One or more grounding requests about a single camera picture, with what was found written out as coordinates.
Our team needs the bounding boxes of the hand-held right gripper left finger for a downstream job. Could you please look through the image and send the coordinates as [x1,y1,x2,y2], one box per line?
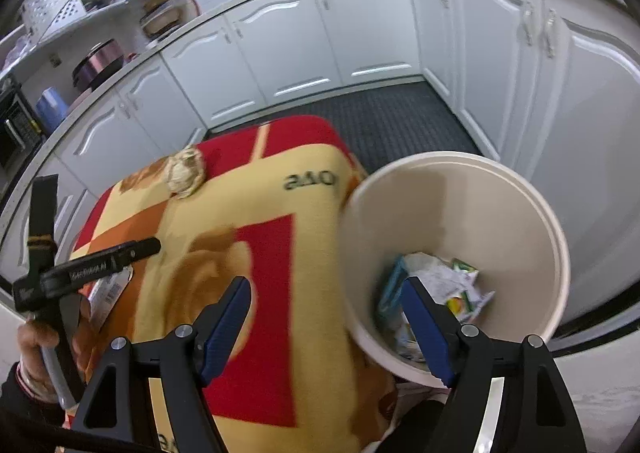
[70,276,252,453]

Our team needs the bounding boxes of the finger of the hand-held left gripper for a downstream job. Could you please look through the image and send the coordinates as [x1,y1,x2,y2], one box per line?
[44,237,162,301]

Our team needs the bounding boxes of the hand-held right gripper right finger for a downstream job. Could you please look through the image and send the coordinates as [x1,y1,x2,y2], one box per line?
[403,276,588,453]

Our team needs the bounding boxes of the white and blue plastic packet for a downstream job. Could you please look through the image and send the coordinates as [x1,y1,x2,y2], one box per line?
[90,267,137,330]

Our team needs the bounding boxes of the light blue packet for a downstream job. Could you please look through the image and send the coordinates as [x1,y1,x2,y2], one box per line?
[377,255,408,321]

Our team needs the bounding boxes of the beige plastic bin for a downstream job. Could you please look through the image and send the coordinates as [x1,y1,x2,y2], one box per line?
[340,151,571,389]

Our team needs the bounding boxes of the person's left forearm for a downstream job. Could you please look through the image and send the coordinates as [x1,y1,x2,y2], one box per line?
[0,363,66,439]

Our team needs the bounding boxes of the person's left hand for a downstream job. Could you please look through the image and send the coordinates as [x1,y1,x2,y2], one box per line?
[17,302,94,402]

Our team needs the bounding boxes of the green and white packet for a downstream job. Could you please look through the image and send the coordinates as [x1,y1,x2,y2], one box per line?
[447,258,496,324]

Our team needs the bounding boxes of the crumpled white paper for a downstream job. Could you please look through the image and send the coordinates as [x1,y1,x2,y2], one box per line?
[404,253,463,291]

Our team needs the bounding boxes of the black oven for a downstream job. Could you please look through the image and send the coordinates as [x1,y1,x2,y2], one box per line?
[0,78,43,168]

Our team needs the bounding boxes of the blue plastic cup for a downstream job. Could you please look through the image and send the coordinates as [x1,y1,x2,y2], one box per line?
[36,87,68,134]

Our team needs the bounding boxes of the rose printed blanket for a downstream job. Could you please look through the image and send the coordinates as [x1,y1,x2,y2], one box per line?
[55,115,401,453]

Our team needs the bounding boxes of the crumpled brown paper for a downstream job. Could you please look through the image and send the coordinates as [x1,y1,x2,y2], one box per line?
[165,145,206,196]

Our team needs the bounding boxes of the pink cooking pot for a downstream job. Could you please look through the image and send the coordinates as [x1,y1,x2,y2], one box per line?
[71,39,126,94]

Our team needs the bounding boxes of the black floor mat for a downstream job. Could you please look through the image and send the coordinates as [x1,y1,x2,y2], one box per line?
[205,83,483,174]

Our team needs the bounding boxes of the stack of bowls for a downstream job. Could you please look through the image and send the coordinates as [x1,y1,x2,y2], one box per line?
[140,0,201,38]

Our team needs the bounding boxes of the white kitchen cabinets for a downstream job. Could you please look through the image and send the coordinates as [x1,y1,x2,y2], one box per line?
[0,0,640,334]

